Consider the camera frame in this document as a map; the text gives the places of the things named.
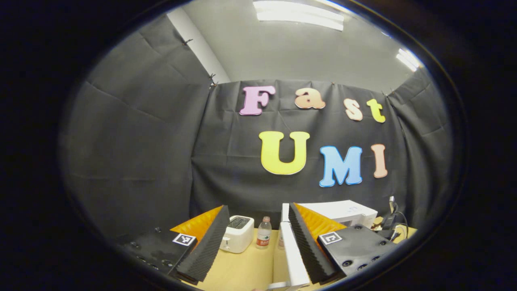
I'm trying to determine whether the small ceiling light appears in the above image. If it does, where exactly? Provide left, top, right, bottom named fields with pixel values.
left=396, top=48, right=425, bottom=72

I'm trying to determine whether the white microwave oven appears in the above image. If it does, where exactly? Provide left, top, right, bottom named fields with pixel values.
left=267, top=200, right=378, bottom=291

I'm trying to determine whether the black backdrop cloth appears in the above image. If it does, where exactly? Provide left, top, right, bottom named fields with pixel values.
left=59, top=16, right=455, bottom=243

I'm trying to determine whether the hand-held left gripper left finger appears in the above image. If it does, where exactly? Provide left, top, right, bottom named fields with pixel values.
left=121, top=205, right=231, bottom=285

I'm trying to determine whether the white toaster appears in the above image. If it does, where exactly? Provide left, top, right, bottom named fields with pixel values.
left=220, top=215, right=255, bottom=254

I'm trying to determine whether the long ceiling light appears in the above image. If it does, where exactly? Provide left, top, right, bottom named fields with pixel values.
left=252, top=0, right=345, bottom=32

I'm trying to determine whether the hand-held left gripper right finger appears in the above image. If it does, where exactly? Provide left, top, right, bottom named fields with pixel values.
left=288, top=202, right=399, bottom=285

